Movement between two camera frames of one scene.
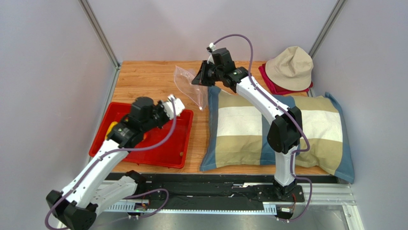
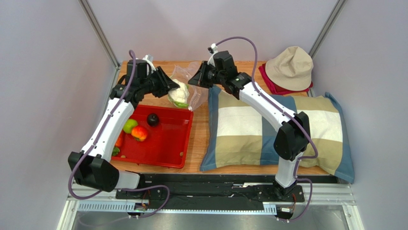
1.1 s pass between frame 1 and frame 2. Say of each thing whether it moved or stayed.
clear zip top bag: moved
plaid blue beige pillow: stayed
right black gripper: stayed
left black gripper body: moved
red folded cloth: stayed
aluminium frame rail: stayed
